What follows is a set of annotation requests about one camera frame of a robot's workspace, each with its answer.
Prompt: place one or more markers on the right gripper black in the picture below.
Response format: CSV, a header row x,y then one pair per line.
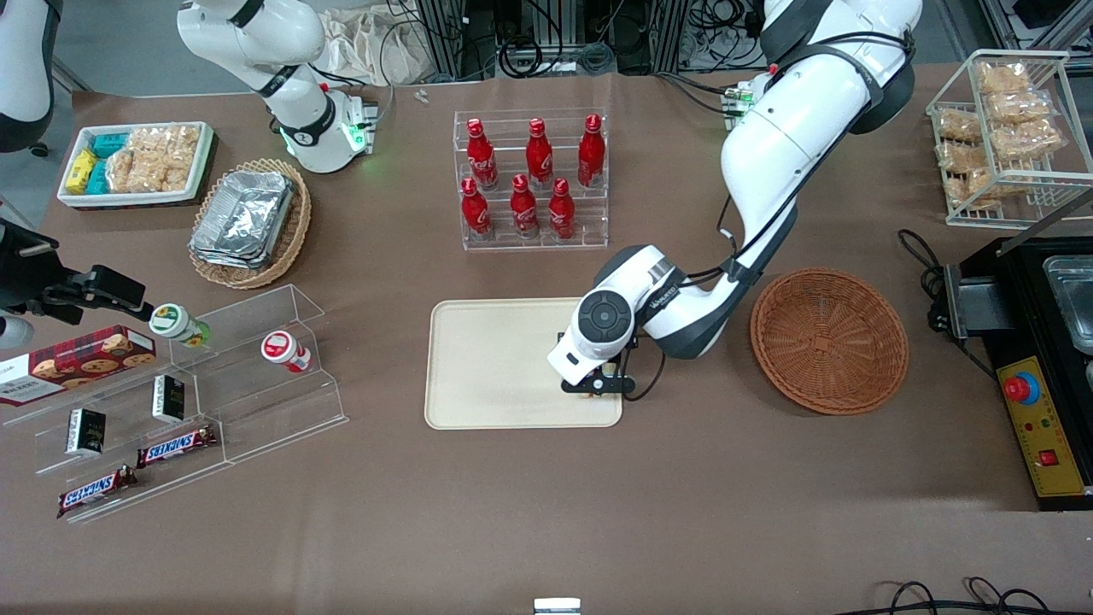
x,y
32,275

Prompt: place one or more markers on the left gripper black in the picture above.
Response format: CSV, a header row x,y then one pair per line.
x,y
616,359

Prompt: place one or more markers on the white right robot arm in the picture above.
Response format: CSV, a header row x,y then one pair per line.
x,y
256,34

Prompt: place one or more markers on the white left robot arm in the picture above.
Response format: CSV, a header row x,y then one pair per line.
x,y
794,128

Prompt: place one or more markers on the beige plastic tray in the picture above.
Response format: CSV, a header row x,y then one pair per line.
x,y
495,367

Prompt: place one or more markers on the oval tan wicker basket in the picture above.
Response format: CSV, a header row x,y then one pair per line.
x,y
295,231

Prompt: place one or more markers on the round brown wicker basket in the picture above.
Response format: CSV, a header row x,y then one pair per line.
x,y
828,342

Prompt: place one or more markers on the red tartan cookie box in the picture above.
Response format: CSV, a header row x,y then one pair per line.
x,y
77,363

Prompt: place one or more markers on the green cap drink bottle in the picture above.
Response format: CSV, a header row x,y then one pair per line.
x,y
175,323

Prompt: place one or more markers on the white plastic bin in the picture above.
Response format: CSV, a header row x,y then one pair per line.
x,y
73,198

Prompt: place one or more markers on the teal snack box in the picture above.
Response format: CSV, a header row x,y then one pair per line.
x,y
98,177
109,145

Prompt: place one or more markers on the small black box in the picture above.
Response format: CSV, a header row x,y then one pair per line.
x,y
169,398
86,431

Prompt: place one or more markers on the yellow snack box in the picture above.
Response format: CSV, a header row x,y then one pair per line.
x,y
81,171

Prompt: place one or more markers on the rice cracker snack pack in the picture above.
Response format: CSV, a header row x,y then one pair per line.
x,y
166,141
1003,77
1029,138
999,184
958,156
1020,105
145,175
958,125

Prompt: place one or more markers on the clear acrylic bottle stand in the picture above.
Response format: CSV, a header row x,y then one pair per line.
x,y
589,235

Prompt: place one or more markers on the Snickers chocolate bar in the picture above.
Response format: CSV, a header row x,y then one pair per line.
x,y
175,446
96,491

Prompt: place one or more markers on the stacked aluminium foil trays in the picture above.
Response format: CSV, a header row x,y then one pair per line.
x,y
243,218

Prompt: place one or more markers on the red cola bottle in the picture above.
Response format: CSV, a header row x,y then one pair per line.
x,y
524,209
561,213
476,212
539,154
592,154
482,158

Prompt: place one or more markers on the clear acrylic tiered shelf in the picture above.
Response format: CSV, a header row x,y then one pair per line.
x,y
256,401

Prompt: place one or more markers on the red cap drink bottle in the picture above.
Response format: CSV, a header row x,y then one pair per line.
x,y
282,348

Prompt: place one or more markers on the small white block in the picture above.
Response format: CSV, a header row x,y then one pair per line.
x,y
557,606

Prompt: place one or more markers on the crumpled white cloth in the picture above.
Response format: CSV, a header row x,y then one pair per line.
x,y
376,43

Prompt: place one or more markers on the red emergency stop button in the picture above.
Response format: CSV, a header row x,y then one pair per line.
x,y
1020,389

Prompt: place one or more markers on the black fryer yellow control panel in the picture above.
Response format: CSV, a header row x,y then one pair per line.
x,y
1046,427

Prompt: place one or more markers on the steel fryer pan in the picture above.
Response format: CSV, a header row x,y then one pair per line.
x,y
1072,299

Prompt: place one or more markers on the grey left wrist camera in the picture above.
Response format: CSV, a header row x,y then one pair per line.
x,y
572,363

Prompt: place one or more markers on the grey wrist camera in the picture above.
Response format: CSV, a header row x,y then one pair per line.
x,y
13,333
572,363

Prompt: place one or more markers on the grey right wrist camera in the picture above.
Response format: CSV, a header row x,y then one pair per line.
x,y
13,333

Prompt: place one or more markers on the aluminium frame post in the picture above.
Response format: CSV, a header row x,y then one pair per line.
x,y
444,38

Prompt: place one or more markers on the red rocker switch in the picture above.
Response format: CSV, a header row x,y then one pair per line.
x,y
1049,458

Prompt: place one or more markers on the grey metal fryer rail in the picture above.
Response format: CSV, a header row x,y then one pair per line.
x,y
1046,220

